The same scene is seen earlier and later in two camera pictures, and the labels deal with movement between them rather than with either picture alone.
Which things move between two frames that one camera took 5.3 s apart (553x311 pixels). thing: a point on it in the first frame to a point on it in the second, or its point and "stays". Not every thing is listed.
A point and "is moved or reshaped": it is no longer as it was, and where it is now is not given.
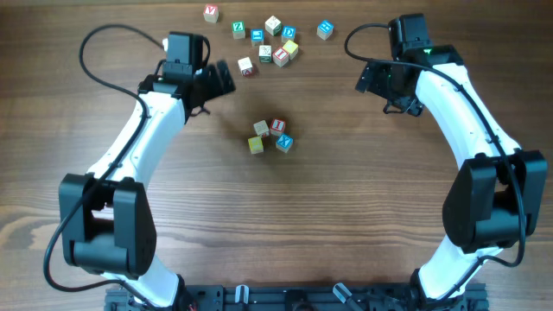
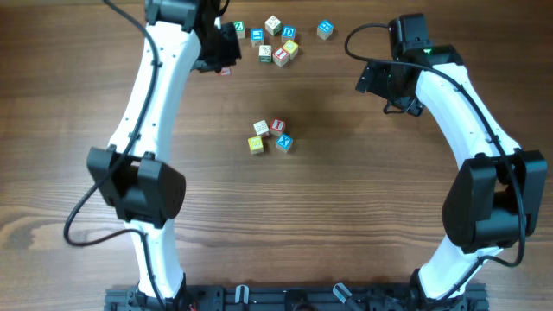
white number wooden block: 261,128 stays
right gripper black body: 382,84 stays
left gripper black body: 212,85 to 223,49
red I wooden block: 277,126 stays
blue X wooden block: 283,142 stays
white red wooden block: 246,67 is moved or reshaped
